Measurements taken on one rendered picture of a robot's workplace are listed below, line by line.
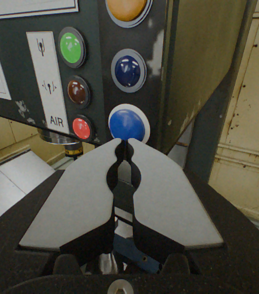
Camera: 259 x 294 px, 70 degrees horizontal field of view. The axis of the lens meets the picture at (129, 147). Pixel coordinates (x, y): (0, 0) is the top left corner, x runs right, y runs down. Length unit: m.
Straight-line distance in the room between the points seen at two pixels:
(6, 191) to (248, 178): 1.55
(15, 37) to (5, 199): 1.32
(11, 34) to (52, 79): 0.06
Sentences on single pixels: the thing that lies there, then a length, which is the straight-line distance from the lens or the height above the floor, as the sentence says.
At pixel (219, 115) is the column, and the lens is 0.83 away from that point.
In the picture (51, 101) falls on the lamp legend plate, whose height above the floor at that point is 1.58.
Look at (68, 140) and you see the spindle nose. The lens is 0.45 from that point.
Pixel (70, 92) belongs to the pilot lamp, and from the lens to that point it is 0.16.
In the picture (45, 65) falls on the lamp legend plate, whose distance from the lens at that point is 0.19.
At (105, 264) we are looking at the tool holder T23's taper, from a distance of 0.42.
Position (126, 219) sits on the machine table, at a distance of 0.95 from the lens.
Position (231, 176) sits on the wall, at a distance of 1.38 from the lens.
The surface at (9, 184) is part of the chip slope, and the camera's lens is 1.54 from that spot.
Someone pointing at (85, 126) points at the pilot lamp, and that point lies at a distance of 0.17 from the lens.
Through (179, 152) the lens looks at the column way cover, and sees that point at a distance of 0.88.
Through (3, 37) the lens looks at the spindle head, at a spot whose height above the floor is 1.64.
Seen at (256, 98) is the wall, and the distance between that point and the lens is 1.18.
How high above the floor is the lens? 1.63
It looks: 29 degrees down
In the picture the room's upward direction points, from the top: straight up
